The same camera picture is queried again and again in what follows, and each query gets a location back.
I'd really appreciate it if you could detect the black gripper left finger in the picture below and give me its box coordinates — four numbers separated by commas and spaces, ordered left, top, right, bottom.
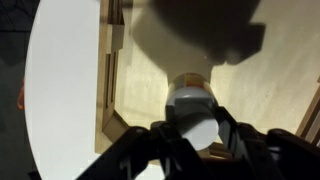
76, 104, 214, 180

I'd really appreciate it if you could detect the white bottle cap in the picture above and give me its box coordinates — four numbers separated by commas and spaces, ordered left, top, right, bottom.
173, 98, 220, 152

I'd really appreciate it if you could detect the orange plastic object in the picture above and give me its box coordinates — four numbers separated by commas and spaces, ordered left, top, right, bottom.
16, 79, 26, 111

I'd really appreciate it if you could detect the light wooden crate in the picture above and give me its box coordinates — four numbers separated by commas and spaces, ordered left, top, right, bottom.
94, 0, 320, 165

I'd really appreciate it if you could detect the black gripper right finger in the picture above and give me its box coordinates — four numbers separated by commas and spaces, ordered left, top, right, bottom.
213, 106, 320, 180

